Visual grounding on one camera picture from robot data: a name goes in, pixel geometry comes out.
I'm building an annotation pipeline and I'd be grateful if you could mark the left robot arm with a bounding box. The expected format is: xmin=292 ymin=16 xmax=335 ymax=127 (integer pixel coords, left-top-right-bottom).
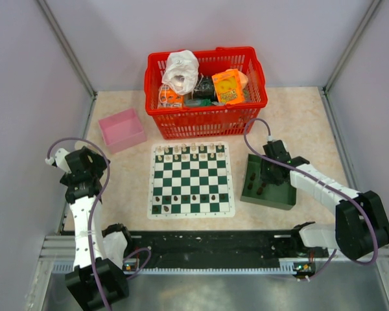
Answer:
xmin=55 ymin=147 xmax=132 ymax=310

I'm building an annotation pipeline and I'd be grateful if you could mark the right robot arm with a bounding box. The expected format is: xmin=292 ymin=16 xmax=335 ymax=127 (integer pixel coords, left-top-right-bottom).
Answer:
xmin=261 ymin=140 xmax=389 ymax=261

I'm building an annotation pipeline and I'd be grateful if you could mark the green white chess board mat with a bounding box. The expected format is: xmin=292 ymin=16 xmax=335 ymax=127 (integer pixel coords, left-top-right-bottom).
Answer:
xmin=147 ymin=141 xmax=235 ymax=220

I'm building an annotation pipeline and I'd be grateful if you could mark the green tray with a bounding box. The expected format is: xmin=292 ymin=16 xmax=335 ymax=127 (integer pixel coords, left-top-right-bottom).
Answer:
xmin=240 ymin=154 xmax=297 ymax=211

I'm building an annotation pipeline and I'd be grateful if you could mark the pink plastic box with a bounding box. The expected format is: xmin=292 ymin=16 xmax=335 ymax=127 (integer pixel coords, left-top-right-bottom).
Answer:
xmin=98 ymin=108 xmax=147 ymax=154

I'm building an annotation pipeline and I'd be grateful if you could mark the red plastic shopping basket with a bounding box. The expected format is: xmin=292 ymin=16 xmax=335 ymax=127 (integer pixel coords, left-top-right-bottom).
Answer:
xmin=144 ymin=47 xmax=268 ymax=139

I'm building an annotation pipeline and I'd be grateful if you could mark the orange snack box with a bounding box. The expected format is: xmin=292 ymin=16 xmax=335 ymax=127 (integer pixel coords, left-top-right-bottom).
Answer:
xmin=211 ymin=69 xmax=248 ymax=105

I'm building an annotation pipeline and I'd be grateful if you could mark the small orange patterned box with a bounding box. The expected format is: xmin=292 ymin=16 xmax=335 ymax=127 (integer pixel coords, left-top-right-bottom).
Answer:
xmin=158 ymin=85 xmax=184 ymax=108

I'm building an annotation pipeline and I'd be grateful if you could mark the white crumpled plastic bag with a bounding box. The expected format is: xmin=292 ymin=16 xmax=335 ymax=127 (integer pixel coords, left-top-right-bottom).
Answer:
xmin=161 ymin=50 xmax=199 ymax=95

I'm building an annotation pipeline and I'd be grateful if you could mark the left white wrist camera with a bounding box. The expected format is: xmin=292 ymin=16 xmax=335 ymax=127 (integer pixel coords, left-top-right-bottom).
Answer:
xmin=45 ymin=148 xmax=69 ymax=172

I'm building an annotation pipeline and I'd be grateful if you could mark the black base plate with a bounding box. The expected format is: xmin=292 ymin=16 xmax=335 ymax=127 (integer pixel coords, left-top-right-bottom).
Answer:
xmin=119 ymin=229 xmax=329 ymax=269

